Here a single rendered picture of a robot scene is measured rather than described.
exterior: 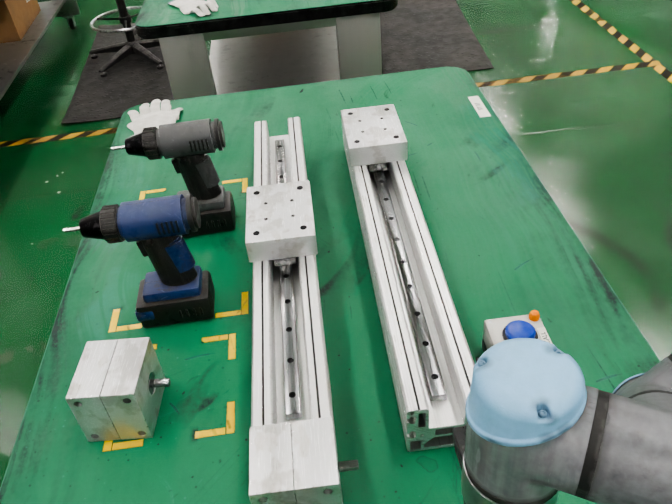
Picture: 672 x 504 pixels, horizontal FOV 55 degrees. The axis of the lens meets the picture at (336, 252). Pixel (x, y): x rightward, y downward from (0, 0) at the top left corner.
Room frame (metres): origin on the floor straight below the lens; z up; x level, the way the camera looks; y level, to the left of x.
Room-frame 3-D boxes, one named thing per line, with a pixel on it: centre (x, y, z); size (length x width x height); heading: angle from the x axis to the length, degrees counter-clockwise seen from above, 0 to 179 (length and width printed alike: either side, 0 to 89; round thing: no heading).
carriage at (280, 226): (0.87, 0.09, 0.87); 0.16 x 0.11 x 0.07; 2
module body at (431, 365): (0.88, -0.10, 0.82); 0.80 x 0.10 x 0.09; 2
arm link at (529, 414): (0.27, -0.12, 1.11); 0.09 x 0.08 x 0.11; 61
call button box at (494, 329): (0.60, -0.23, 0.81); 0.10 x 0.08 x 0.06; 92
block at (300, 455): (0.43, 0.06, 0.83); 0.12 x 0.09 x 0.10; 92
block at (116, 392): (0.59, 0.31, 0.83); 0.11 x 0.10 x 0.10; 87
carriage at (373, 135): (1.13, -0.10, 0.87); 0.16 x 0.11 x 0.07; 2
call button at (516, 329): (0.60, -0.24, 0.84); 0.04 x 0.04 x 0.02
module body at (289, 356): (0.87, 0.09, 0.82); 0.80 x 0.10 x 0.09; 2
